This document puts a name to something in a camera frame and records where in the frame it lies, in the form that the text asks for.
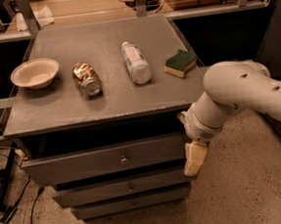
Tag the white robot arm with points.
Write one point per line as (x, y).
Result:
(229, 88)

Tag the grey bottom drawer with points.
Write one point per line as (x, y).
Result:
(127, 203)

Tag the white plastic bottle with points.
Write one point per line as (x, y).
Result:
(136, 64)

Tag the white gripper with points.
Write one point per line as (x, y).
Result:
(197, 124)

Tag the white bowl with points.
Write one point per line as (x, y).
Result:
(35, 74)

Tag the grey drawer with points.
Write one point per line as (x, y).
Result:
(127, 203)
(50, 171)
(121, 187)

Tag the grey top drawer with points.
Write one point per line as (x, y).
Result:
(50, 171)

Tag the green yellow sponge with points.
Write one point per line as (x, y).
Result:
(180, 63)

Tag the black table leg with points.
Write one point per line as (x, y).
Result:
(5, 175)

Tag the grey drawer cabinet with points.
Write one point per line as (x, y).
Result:
(61, 120)

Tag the grey middle drawer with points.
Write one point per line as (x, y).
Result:
(121, 187)

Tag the gold soda can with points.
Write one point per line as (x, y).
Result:
(87, 79)

